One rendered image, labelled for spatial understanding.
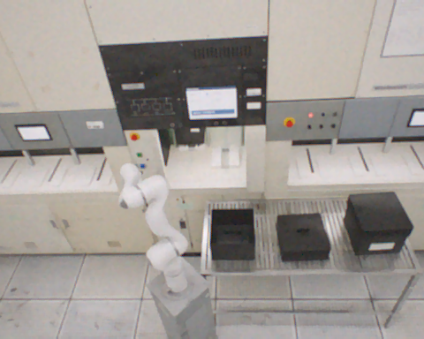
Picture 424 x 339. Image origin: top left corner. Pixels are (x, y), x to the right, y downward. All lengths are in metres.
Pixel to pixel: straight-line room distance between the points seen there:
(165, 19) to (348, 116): 1.16
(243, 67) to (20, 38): 1.17
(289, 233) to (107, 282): 1.69
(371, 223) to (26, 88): 2.13
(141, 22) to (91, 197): 1.42
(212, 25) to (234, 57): 0.21
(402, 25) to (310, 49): 0.44
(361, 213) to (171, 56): 1.41
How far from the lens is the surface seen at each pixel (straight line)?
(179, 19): 1.92
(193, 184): 2.62
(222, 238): 2.42
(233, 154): 2.79
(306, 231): 2.36
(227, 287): 3.11
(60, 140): 2.52
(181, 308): 2.21
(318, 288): 3.15
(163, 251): 1.91
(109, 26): 2.01
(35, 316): 3.42
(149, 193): 1.70
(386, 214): 2.36
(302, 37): 1.99
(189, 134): 2.80
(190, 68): 2.03
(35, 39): 2.19
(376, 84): 2.22
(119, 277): 3.32
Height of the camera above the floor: 2.72
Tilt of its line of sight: 43 degrees down
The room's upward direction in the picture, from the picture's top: 6 degrees counter-clockwise
